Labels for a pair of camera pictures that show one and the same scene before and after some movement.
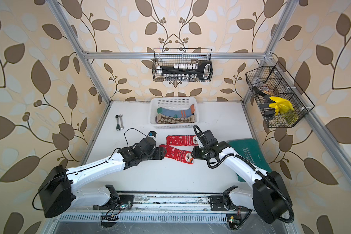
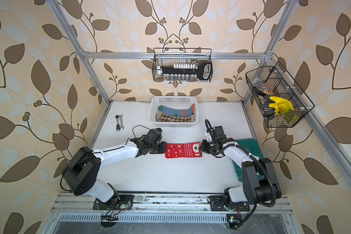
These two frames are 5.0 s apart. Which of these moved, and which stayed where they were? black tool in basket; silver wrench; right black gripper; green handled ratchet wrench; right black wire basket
Moved: right black gripper
Stayed: green handled ratchet wrench; right black wire basket; black tool in basket; silver wrench
